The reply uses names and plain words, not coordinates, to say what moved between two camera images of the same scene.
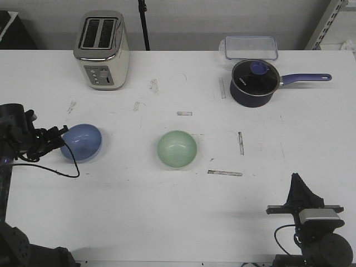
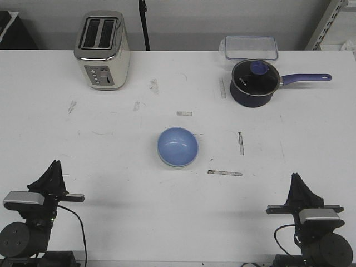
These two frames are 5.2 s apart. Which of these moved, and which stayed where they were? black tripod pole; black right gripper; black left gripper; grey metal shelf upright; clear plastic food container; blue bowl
Moved: blue bowl; black left gripper
Stayed: grey metal shelf upright; clear plastic food container; black right gripper; black tripod pole
